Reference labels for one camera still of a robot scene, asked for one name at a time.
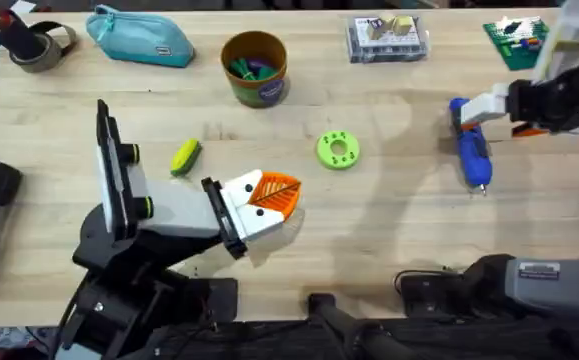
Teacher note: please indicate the black rail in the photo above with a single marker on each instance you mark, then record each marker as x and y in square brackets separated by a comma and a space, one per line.
[419, 340]

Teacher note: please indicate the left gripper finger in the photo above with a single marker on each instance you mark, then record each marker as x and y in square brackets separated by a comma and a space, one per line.
[241, 187]
[264, 220]

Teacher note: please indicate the teal zip pouch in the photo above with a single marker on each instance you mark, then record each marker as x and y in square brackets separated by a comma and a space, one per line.
[139, 37]

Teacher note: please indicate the clear box with blocks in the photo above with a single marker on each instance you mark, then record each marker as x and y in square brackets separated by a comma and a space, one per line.
[386, 40]

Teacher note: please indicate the orange tub with toys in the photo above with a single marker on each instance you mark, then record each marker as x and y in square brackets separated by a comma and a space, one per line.
[254, 65]

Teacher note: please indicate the green board with blocks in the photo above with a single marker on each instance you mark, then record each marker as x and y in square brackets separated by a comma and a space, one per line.
[514, 42]

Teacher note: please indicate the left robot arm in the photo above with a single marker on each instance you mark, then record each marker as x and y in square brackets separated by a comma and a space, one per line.
[119, 280]

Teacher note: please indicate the grey tape roll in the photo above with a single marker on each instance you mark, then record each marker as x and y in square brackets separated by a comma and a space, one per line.
[44, 52]

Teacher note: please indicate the left wrist upright black plate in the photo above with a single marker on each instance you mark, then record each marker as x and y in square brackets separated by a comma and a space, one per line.
[111, 165]

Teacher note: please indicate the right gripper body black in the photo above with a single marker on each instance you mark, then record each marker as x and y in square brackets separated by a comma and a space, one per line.
[554, 100]

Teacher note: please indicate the right wrist upright pale plate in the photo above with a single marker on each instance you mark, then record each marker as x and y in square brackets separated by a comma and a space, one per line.
[566, 40]

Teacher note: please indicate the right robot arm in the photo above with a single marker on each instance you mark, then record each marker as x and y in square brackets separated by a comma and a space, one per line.
[559, 290]

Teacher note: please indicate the green disc with holes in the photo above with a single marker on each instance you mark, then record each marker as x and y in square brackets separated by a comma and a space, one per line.
[330, 157]

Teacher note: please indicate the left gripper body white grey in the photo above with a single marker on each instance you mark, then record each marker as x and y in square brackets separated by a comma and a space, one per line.
[184, 212]

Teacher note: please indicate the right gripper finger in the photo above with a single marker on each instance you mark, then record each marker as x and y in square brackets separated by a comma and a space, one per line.
[484, 109]
[529, 132]

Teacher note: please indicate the yellow green toy vegetable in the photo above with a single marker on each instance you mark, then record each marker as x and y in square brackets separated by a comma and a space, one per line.
[185, 157]

